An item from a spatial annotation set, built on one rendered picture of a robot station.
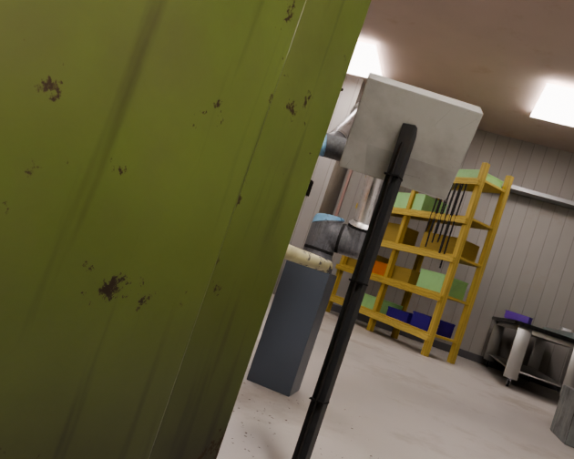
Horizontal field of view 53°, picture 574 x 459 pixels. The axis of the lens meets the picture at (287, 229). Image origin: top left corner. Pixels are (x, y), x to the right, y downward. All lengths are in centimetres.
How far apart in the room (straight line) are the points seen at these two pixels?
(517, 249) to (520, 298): 79
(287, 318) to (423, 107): 138
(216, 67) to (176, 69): 9
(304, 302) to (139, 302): 183
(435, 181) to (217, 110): 95
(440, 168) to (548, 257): 857
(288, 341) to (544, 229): 795
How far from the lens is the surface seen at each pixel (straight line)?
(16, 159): 75
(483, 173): 784
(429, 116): 173
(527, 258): 1024
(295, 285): 274
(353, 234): 275
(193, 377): 136
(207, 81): 96
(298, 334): 274
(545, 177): 1048
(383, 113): 173
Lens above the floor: 60
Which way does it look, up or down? 3 degrees up
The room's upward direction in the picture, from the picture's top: 19 degrees clockwise
